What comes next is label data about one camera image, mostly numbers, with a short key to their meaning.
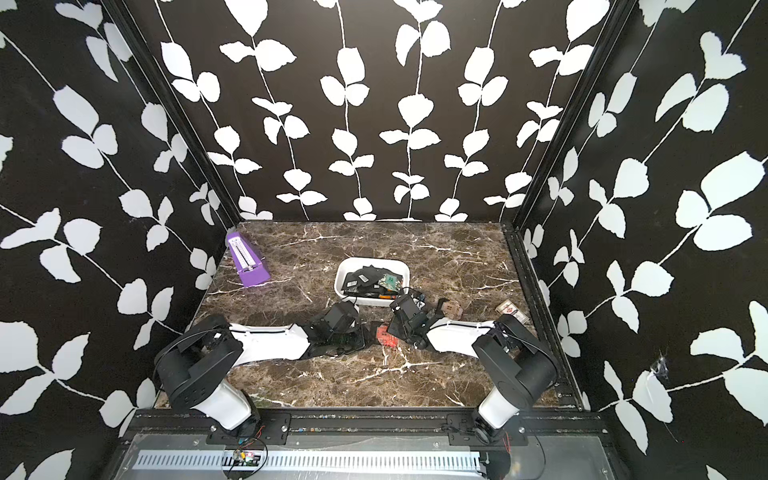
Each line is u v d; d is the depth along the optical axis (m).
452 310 0.95
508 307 0.95
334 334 0.70
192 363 0.45
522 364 0.46
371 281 0.98
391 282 1.00
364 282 0.97
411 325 0.71
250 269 0.98
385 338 0.90
